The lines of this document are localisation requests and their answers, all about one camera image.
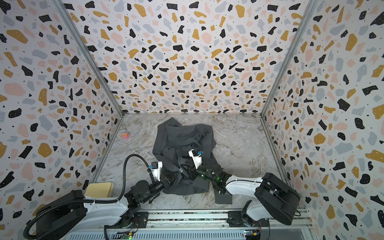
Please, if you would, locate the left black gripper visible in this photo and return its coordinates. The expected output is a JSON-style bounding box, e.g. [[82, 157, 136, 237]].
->
[[141, 171, 178, 205]]

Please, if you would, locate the dark grey jacket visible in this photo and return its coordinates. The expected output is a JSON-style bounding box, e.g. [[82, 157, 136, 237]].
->
[[153, 118, 233, 205]]

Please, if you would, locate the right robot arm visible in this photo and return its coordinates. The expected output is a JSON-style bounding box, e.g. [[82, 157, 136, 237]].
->
[[181, 164, 300, 227]]

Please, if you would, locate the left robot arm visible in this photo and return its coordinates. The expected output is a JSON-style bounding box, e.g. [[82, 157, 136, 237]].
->
[[24, 172, 179, 240]]

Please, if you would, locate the pink sticker on table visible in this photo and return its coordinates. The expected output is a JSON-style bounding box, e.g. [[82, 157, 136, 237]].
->
[[121, 133, 130, 139]]

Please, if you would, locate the beige foam pad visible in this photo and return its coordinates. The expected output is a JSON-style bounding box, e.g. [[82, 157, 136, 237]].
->
[[84, 182, 115, 198]]

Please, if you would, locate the clear plastic object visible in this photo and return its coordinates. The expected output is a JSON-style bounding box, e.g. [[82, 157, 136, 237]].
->
[[257, 147, 268, 175]]

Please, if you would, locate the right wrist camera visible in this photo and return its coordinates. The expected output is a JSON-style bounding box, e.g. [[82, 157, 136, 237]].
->
[[189, 149, 203, 169]]

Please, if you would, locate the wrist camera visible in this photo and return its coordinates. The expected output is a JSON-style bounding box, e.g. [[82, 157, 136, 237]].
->
[[189, 149, 203, 169], [148, 162, 163, 184]]

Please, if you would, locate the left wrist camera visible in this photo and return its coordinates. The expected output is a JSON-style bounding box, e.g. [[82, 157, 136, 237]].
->
[[148, 162, 163, 184]]

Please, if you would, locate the black corrugated cable hose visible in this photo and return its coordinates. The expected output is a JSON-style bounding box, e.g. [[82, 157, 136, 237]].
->
[[23, 153, 151, 240]]

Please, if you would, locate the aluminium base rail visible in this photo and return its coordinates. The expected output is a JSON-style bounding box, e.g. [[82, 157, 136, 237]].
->
[[64, 209, 317, 240]]

